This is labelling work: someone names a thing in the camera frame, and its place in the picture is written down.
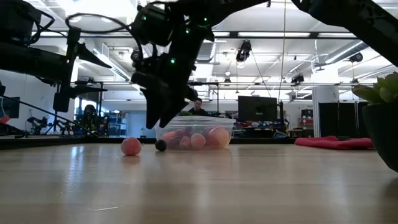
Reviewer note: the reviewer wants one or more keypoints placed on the clear plastic tupperware container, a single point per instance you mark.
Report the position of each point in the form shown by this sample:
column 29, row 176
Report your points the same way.
column 224, row 123

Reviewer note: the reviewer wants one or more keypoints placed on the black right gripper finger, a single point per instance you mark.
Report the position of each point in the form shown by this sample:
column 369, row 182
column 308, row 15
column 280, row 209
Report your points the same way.
column 171, row 107
column 153, row 109

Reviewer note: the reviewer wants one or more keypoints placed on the large pink toy peach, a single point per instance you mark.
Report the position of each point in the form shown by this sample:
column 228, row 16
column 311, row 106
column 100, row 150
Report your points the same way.
column 219, row 137

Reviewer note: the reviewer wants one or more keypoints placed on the blue storage shelf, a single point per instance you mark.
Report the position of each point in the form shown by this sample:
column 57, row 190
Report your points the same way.
column 116, row 124

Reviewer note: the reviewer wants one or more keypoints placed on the person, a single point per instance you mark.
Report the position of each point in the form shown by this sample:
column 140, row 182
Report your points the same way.
column 90, row 119
column 198, row 107

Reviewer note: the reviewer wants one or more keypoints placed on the red storage shelf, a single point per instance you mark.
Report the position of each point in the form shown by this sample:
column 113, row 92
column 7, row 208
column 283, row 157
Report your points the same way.
column 306, row 119

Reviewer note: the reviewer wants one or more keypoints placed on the magenta folded cloth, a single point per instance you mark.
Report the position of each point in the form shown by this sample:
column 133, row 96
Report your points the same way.
column 332, row 143

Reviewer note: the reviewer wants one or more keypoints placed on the background green plant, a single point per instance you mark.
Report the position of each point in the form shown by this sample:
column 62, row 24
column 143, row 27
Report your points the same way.
column 185, row 113

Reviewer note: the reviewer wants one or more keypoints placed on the potted green succulent plant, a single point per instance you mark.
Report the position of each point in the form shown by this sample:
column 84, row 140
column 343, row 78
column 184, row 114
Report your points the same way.
column 382, row 130

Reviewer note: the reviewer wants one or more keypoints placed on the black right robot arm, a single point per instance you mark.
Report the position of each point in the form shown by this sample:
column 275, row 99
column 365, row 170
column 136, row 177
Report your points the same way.
column 357, row 18

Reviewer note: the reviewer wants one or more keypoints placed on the black room divider panels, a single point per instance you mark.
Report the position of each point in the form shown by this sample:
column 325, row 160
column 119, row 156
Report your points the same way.
column 348, row 119

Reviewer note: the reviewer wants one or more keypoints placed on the black ceiling camera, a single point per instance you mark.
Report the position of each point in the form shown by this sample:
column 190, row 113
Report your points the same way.
column 136, row 55
column 297, row 78
column 244, row 51
column 356, row 57

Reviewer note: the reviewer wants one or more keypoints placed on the dark wall screen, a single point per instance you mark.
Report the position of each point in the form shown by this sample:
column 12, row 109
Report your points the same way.
column 11, row 107

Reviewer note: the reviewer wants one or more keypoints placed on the black computer monitor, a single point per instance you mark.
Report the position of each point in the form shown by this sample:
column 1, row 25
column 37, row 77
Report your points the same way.
column 257, row 109

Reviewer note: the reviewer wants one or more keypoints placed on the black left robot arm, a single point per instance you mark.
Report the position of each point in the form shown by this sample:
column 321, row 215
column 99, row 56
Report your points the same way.
column 18, row 59

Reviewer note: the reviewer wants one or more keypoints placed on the small red object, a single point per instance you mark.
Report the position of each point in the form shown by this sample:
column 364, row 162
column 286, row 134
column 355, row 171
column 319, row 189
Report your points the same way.
column 4, row 119

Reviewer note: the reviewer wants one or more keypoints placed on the cluttered work table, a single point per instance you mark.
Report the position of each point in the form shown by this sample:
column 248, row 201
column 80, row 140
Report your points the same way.
column 264, row 129

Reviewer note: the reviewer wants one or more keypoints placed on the dark purple toy cherry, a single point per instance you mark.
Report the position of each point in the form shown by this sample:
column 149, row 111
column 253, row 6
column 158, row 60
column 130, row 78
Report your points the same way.
column 160, row 145

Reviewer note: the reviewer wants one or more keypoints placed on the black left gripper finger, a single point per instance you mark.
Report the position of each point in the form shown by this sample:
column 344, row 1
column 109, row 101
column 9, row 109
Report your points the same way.
column 74, row 43
column 62, row 102

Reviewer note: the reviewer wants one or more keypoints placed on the small pink toy peach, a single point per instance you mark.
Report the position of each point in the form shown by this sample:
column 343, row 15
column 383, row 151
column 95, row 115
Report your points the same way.
column 131, row 146
column 198, row 140
column 185, row 142

